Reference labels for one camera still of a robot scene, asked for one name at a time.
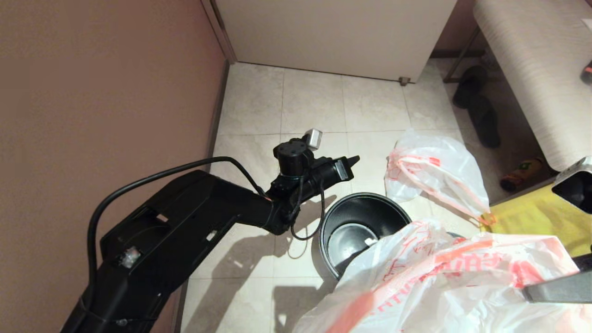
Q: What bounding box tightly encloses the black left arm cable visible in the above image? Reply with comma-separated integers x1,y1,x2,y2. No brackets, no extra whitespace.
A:
87,156,326,301

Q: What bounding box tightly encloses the yellow fabric bag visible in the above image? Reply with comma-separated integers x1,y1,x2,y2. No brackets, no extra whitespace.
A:
481,183,592,257

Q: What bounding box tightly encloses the white liner bag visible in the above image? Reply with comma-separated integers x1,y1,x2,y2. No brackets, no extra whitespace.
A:
294,219,592,333

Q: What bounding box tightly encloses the metal bench leg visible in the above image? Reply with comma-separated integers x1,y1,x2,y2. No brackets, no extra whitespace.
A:
442,28,479,86

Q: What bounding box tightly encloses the black slipper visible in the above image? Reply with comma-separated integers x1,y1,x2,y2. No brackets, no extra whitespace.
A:
452,66,487,111
466,97,501,149

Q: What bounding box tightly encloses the orange brown shoe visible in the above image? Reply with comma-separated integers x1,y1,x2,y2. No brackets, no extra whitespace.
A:
499,160,546,192

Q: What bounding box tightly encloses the white garbage bag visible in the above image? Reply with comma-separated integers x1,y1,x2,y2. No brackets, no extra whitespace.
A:
385,129,498,226

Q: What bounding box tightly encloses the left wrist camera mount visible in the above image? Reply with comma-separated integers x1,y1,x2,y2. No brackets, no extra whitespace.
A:
273,129,323,179

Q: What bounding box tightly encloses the black trash bin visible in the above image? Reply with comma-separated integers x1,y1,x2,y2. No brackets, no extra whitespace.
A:
319,192,413,280

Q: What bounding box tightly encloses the beige wood-grain bench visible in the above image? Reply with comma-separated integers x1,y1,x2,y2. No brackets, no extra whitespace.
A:
472,0,592,173

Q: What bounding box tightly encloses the white cabinet panel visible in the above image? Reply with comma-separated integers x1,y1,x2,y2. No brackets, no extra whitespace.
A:
202,0,458,87

